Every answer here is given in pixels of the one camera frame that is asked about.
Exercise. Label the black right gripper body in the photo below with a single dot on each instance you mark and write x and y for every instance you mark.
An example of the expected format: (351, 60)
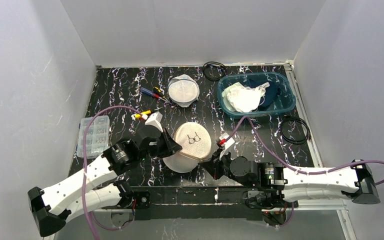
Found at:
(216, 166)

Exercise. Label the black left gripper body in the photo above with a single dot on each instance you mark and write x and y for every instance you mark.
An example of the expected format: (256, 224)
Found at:
(165, 143)

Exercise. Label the white mesh bag tan trim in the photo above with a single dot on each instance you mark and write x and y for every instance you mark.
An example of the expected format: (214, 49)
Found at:
(196, 146)

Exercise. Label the white mesh bag blue trim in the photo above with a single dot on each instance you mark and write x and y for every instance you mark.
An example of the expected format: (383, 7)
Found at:
(183, 90)

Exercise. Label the white bra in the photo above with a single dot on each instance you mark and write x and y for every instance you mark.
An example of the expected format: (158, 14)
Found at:
(242, 99)

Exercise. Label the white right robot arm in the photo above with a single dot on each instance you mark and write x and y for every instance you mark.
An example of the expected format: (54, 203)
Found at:
(275, 185)

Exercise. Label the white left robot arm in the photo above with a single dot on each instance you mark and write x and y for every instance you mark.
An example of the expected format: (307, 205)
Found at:
(95, 186)

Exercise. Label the dark blue bra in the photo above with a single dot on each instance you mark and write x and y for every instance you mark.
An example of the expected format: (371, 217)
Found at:
(271, 92)

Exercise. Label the clear plastic screw box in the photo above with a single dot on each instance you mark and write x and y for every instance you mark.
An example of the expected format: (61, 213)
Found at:
(97, 136)

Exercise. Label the teal plastic bin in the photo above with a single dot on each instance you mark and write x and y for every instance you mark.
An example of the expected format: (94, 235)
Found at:
(285, 101)

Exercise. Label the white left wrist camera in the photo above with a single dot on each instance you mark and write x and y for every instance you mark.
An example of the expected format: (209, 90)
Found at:
(155, 120)

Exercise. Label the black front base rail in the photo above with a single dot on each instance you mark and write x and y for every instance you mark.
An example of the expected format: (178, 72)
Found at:
(194, 202)

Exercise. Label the yellow handled screwdriver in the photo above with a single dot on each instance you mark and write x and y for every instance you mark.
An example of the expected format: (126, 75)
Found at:
(143, 115)

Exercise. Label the black orange handled screwdriver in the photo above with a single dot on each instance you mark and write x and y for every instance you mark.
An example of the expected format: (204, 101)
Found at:
(156, 90)

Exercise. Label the blue handled screwdriver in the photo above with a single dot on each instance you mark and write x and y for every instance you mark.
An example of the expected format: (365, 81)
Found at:
(150, 93)

